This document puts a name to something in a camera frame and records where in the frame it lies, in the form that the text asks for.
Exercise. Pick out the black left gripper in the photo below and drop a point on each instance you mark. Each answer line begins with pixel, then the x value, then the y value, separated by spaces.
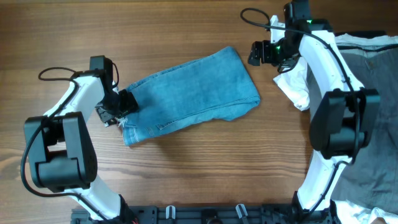
pixel 130 105

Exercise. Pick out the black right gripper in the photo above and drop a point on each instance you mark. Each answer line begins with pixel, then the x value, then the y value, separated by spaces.
pixel 266 46

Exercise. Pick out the light blue denim jeans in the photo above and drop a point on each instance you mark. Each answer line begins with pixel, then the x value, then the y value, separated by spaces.
pixel 214 87

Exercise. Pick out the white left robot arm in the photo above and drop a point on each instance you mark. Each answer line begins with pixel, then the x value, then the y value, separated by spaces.
pixel 59 159

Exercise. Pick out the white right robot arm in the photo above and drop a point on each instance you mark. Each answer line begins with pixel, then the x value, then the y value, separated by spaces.
pixel 342 123

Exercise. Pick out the white shirt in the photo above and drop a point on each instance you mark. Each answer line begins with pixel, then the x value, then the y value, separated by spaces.
pixel 294 83

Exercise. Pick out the black garment under pile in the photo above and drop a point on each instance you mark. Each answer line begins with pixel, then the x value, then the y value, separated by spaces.
pixel 367 34

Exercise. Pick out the grey trousers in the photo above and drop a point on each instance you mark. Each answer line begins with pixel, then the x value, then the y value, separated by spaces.
pixel 372 180

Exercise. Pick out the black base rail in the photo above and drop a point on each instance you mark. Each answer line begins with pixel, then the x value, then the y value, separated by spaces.
pixel 202 214

